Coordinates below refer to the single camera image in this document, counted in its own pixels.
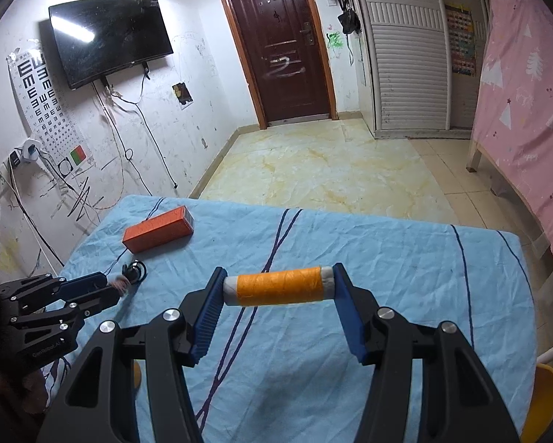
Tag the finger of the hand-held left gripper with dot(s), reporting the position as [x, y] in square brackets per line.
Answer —
[96, 302]
[80, 282]

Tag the light blue tablecloth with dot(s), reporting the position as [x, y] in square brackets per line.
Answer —
[350, 249]

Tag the black wall television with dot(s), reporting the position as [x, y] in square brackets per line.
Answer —
[110, 39]

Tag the dark brown door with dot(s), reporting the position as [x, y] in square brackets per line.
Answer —
[278, 46]

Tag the open wall junction box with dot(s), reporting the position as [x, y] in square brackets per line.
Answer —
[182, 93]

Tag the eye chart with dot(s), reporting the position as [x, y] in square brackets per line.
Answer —
[45, 106]

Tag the orange box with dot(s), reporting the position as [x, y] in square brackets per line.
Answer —
[158, 230]

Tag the small black hanging bag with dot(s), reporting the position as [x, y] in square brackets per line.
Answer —
[349, 22]

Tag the white louvred wardrobe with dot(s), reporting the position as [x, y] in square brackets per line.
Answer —
[405, 55]

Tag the small red white wrapper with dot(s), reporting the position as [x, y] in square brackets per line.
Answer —
[119, 284]

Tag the small black object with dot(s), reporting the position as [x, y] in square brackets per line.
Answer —
[135, 270]

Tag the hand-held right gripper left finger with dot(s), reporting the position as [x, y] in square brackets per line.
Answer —
[207, 314]

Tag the white power adapter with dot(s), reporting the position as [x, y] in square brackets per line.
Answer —
[27, 151]

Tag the colourful wall poster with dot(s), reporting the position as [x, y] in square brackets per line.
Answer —
[462, 41]

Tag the orange thread spool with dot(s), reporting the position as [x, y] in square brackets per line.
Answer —
[281, 286]

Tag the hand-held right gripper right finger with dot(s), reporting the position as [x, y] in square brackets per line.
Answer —
[352, 314]

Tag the pink tree print curtain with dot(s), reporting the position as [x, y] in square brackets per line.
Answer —
[530, 124]

